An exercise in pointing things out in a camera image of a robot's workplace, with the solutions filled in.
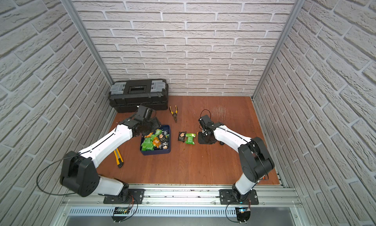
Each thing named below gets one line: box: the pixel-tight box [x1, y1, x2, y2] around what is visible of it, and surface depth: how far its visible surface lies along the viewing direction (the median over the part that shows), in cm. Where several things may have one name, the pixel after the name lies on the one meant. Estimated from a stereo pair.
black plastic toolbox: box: [108, 78, 169, 113], surface depth 102 cm
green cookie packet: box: [185, 133, 197, 145], surface depth 96 cm
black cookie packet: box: [177, 131, 187, 143], surface depth 97 cm
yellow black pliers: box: [169, 105, 178, 123], surface depth 109 cm
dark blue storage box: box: [140, 124, 171, 156], surface depth 91 cm
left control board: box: [111, 206, 132, 223], surface depth 72 cm
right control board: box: [235, 206, 251, 223], surface depth 71 cm
